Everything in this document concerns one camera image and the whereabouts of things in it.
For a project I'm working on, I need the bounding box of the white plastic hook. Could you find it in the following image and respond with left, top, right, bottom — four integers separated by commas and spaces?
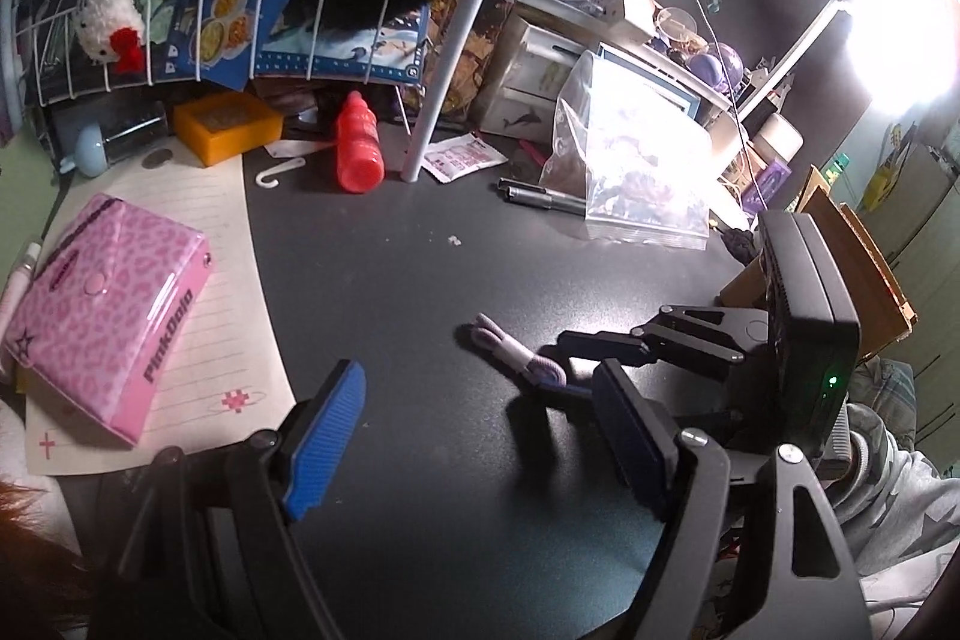
255, 157, 307, 189

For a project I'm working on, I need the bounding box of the reddish brown hair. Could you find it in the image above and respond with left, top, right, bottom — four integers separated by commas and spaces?
0, 475, 98, 640

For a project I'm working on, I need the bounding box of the white round jar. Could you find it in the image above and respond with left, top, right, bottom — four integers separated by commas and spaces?
752, 113, 805, 163

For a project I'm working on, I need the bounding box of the lined note paper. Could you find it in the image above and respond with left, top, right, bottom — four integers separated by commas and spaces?
22, 149, 297, 476

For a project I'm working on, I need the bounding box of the cardboard box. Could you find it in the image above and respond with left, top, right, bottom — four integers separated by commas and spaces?
716, 164, 917, 363

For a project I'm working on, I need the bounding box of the purple cord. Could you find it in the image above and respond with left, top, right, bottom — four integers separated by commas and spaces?
457, 312, 567, 390

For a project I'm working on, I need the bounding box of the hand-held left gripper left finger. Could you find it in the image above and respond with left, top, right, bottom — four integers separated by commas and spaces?
90, 359, 368, 640

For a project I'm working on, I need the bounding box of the white mini drawer box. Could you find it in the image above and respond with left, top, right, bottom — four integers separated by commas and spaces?
476, 17, 601, 139

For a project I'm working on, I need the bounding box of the purple round capsule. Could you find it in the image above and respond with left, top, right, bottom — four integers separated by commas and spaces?
679, 44, 751, 90

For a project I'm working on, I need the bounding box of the white desk lamp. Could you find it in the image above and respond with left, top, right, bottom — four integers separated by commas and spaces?
731, 0, 960, 124

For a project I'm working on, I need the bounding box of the white wire rack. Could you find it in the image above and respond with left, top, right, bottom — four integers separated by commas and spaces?
11, 0, 552, 184

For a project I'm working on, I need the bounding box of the person's right forearm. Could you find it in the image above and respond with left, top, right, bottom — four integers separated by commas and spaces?
821, 355, 960, 603

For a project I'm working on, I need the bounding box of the dark illustrated card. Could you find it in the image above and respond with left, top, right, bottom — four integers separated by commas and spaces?
127, 0, 197, 79

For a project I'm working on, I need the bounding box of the silver canister with blue cap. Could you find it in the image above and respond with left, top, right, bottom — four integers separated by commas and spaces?
58, 100, 170, 178

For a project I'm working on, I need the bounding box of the blue illustrated booklet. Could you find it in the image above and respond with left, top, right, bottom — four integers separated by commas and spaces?
255, 2, 432, 84

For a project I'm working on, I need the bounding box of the white plush with red bow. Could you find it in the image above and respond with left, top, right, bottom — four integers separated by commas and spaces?
73, 0, 147, 75

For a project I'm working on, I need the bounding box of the yellow cartoon sticker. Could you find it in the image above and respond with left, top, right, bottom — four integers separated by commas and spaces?
862, 122, 920, 214

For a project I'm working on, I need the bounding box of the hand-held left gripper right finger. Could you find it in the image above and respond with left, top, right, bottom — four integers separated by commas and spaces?
591, 357, 875, 640

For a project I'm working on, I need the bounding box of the clear zip bag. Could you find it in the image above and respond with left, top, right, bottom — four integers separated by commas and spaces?
540, 51, 713, 250

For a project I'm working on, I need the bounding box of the orange box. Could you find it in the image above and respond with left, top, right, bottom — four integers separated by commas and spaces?
172, 91, 284, 167

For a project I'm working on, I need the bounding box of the white sachet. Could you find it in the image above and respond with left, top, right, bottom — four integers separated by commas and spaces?
420, 131, 509, 184

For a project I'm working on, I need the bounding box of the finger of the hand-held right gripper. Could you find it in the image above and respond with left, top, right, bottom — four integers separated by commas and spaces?
534, 381, 599, 410
557, 302, 752, 380

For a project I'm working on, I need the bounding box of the pink leopard case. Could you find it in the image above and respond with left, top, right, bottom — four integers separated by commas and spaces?
4, 194, 212, 447

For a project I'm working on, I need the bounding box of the red plastic bottle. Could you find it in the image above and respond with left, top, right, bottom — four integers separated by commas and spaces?
334, 90, 387, 193

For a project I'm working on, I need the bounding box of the dark pen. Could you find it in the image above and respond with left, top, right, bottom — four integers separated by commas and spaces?
504, 187, 591, 215
499, 178, 587, 205

